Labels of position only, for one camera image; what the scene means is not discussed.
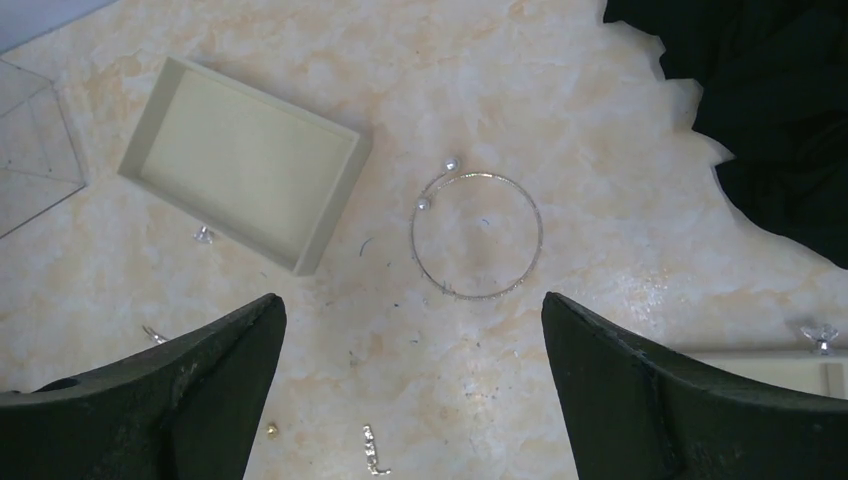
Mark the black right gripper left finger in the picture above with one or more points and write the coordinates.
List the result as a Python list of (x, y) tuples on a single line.
[(189, 408)]

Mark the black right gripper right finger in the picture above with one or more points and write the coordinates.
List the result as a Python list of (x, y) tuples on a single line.
[(635, 409)]

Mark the clear acrylic box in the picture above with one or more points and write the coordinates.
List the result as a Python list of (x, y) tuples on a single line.
[(39, 165)]

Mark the silver pearl-tipped bangle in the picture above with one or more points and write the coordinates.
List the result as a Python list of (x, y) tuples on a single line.
[(474, 235)]

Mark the crystal knob of open tray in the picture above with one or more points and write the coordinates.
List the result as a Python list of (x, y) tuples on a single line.
[(204, 235)]

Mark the beige compartment tray right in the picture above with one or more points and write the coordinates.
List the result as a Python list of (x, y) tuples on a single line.
[(823, 375)]

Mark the crystal knob of right tray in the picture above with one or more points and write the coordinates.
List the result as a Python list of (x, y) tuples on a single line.
[(822, 337)]

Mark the shallow beige open tray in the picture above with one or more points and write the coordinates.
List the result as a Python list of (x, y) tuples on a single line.
[(262, 172)]

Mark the black cloth pile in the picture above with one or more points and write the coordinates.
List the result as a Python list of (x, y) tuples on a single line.
[(773, 76)]

